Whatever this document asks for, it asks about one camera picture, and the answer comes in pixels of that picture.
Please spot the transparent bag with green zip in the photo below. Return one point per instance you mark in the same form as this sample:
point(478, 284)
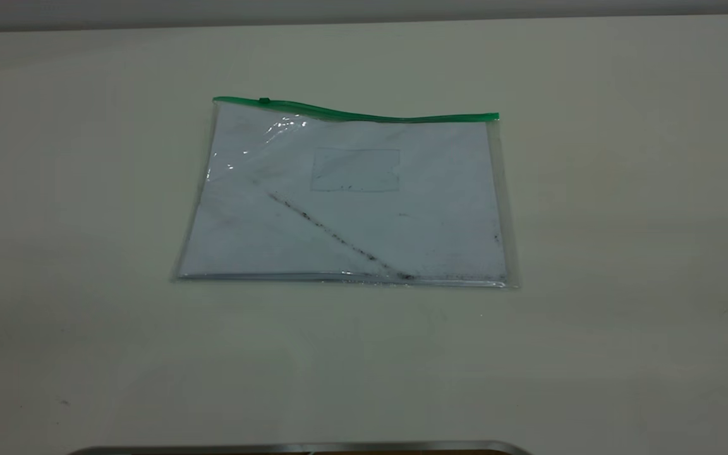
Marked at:
point(351, 120)

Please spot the silver metal rim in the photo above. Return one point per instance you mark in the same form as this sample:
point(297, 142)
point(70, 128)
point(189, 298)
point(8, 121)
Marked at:
point(301, 448)

